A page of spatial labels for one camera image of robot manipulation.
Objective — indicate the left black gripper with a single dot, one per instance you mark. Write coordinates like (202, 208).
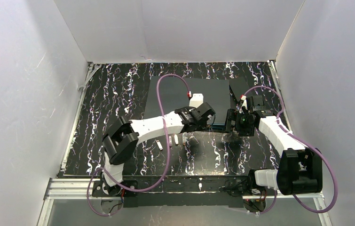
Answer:
(207, 111)

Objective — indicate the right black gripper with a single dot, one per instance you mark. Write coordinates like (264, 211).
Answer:
(231, 121)

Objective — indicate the aluminium front rail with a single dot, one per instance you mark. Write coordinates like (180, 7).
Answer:
(81, 188)

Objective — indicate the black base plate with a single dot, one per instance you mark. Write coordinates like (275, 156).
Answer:
(145, 199)

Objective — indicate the large teal network switch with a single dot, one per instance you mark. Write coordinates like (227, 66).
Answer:
(175, 94)

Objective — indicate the small silver plug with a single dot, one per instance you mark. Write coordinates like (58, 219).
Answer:
(170, 141)
(184, 139)
(159, 145)

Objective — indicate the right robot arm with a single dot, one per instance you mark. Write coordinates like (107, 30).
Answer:
(299, 170)

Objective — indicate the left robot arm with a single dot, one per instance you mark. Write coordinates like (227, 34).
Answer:
(122, 137)

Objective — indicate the small black network switch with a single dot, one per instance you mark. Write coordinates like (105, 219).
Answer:
(237, 87)

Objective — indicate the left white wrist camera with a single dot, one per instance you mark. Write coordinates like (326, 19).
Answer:
(195, 99)

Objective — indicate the metal wrench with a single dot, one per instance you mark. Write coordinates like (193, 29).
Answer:
(92, 69)

